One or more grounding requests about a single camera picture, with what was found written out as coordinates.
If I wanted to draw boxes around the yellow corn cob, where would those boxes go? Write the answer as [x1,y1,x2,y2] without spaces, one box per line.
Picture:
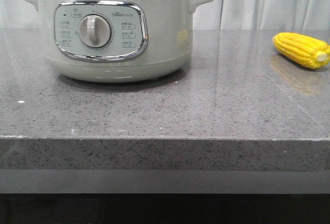
[273,32,329,70]

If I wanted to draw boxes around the pale green electric cooking pot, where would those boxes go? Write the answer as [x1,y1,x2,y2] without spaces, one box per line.
[25,0,213,83]

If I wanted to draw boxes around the white curtain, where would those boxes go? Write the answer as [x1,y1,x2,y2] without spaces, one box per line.
[1,0,329,30]

